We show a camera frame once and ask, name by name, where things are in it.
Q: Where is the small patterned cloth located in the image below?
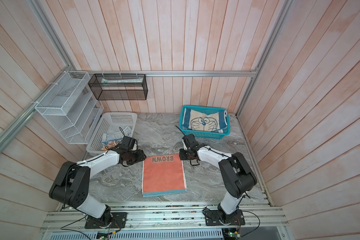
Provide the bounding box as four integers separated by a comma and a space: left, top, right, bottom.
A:
101, 126, 132, 151

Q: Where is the red orange towel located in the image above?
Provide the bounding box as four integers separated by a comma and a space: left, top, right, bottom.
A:
142, 154, 187, 198

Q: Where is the white laundry basket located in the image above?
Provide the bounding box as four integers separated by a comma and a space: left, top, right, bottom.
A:
86, 112, 138, 156

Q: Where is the teal plastic basket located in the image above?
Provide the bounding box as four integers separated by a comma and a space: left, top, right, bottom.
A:
179, 105, 230, 139

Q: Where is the blue patterned towel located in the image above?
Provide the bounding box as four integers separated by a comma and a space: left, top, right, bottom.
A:
182, 108, 228, 133

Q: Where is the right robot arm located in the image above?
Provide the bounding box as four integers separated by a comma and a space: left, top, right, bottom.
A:
179, 134, 258, 221

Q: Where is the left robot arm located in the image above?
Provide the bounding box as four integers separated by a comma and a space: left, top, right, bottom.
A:
49, 137, 147, 228

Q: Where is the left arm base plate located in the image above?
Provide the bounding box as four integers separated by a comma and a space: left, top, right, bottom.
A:
85, 212, 128, 229

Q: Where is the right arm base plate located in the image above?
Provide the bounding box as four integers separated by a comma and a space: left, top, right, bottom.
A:
202, 209, 246, 227

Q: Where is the black wire mesh basket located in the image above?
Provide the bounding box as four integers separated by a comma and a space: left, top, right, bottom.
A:
89, 73, 148, 101

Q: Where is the white wire mesh shelf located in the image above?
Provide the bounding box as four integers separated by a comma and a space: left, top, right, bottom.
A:
36, 71, 104, 145

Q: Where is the aluminium frame rail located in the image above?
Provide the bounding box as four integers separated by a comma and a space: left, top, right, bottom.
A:
72, 70, 257, 78

